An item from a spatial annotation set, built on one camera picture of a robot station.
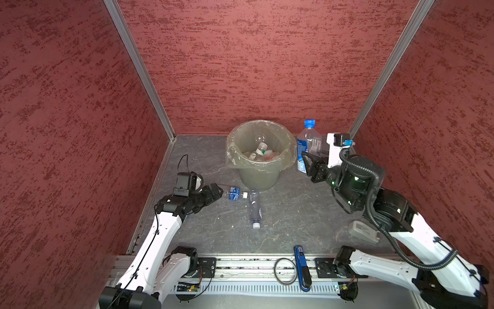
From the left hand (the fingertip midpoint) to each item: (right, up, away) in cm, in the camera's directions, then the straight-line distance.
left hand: (215, 200), depth 78 cm
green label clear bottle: (+21, +23, +12) cm, 33 cm away
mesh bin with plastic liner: (+11, +26, +14) cm, 31 cm away
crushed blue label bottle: (+7, 0, +12) cm, 14 cm away
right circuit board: (+52, -33, -7) cm, 62 cm away
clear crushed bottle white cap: (+17, -7, +8) cm, 20 cm away
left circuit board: (-9, -32, -6) cm, 34 cm away
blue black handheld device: (+35, -26, -7) cm, 45 cm away
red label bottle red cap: (+25, +18, +15) cm, 34 cm away
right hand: (+33, +18, -19) cm, 42 cm away
